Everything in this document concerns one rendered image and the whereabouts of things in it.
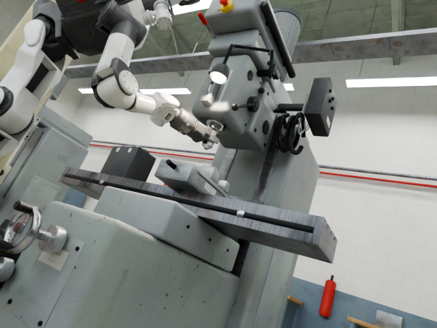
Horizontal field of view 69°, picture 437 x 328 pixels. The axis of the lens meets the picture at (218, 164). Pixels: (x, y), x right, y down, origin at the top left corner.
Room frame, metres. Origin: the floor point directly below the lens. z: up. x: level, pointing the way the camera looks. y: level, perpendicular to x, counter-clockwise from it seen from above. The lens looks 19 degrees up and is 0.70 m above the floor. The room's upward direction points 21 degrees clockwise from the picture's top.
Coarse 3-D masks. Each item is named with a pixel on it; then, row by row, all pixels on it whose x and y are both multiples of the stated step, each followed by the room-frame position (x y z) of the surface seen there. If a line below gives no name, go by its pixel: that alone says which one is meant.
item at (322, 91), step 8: (320, 80) 1.23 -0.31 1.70; (328, 80) 1.21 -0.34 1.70; (312, 88) 1.25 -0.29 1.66; (320, 88) 1.22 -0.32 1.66; (328, 88) 1.21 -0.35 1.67; (312, 96) 1.24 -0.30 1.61; (320, 96) 1.22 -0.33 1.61; (328, 96) 1.24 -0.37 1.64; (312, 104) 1.23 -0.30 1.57; (320, 104) 1.21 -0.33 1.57; (328, 104) 1.26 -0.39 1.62; (336, 104) 1.36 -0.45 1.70; (304, 112) 1.25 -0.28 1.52; (312, 112) 1.23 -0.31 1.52; (320, 112) 1.21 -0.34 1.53; (328, 112) 1.29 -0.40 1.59; (312, 120) 1.28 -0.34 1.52; (320, 120) 1.26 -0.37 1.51; (328, 120) 1.31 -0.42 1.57; (312, 128) 1.34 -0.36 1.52; (320, 128) 1.32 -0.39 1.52; (328, 128) 1.34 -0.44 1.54; (320, 136) 1.39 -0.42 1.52
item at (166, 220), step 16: (112, 192) 1.12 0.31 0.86; (128, 192) 1.08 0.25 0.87; (96, 208) 1.14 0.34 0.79; (112, 208) 1.10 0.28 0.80; (128, 208) 1.06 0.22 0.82; (144, 208) 1.02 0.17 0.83; (160, 208) 0.98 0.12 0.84; (176, 208) 0.96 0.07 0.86; (128, 224) 1.04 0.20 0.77; (144, 224) 1.00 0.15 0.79; (160, 224) 0.97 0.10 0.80; (176, 224) 0.99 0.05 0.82; (192, 224) 1.05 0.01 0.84; (208, 224) 1.13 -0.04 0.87; (176, 240) 1.01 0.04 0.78; (192, 240) 1.08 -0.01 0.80; (208, 240) 1.15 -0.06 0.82; (224, 240) 1.24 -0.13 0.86; (208, 256) 1.18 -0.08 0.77; (224, 256) 1.28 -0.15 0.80
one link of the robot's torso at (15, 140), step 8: (0, 88) 1.10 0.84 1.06; (0, 96) 1.09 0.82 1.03; (0, 136) 1.21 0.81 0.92; (8, 136) 1.21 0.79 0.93; (16, 136) 1.26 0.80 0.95; (24, 136) 1.26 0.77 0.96; (0, 144) 1.23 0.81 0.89; (8, 144) 1.23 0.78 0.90; (16, 144) 1.25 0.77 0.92; (0, 152) 1.22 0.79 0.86; (8, 152) 1.25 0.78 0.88
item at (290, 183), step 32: (224, 160) 1.64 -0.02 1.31; (256, 160) 1.53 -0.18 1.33; (288, 160) 1.43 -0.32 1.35; (256, 192) 1.49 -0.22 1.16; (288, 192) 1.49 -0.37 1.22; (256, 256) 1.44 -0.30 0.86; (288, 256) 1.68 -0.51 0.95; (256, 288) 1.45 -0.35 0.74; (288, 288) 1.80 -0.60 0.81; (256, 320) 1.52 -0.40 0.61
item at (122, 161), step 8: (112, 152) 1.56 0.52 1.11; (120, 152) 1.51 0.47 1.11; (128, 152) 1.47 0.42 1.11; (136, 152) 1.43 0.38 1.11; (144, 152) 1.46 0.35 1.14; (112, 160) 1.54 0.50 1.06; (120, 160) 1.49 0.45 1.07; (128, 160) 1.45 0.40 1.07; (136, 160) 1.44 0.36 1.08; (144, 160) 1.47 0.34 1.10; (152, 160) 1.50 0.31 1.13; (104, 168) 1.56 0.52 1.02; (112, 168) 1.52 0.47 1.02; (120, 168) 1.47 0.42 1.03; (128, 168) 1.43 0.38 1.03; (136, 168) 1.45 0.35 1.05; (144, 168) 1.48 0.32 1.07; (120, 176) 1.45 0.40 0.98; (128, 176) 1.44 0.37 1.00; (136, 176) 1.47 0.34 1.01; (144, 176) 1.50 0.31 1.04
